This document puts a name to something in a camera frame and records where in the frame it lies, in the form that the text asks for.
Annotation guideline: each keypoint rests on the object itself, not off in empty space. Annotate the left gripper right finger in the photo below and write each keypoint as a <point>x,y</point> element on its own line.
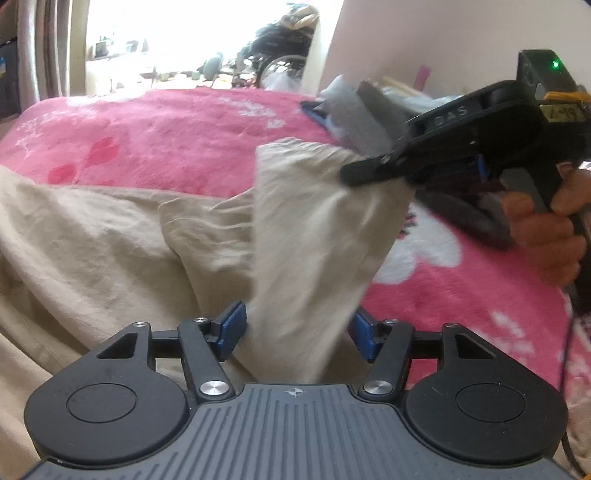
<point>386,345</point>

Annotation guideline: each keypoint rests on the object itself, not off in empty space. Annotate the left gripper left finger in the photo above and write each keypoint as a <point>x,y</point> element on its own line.
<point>205,344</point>

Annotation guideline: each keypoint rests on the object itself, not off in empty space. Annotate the beige khaki trousers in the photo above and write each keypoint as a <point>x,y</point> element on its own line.
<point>299,248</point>

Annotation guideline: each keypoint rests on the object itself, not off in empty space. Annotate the folding table with items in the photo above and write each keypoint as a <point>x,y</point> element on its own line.
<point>111,66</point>

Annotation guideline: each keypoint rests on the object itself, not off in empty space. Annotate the right hand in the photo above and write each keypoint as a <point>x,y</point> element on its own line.
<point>549,239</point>

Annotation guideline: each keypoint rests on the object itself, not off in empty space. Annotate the dark grey garment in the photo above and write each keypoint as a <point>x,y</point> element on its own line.
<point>478,216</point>

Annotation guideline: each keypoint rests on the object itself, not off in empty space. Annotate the grey hooded sweatshirt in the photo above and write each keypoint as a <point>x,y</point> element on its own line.
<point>363,118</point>

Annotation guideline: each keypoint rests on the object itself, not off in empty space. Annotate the pink floral bed blanket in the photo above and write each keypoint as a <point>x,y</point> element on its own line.
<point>203,142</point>

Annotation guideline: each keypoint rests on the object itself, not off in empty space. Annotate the blue denim garment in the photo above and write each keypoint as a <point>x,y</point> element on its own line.
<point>315,110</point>

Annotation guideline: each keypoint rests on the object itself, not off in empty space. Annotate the dark blue box device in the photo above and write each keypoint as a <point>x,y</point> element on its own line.
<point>9,84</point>

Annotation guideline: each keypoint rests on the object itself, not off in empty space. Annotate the grey beige curtain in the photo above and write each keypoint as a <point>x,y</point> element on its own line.
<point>52,49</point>

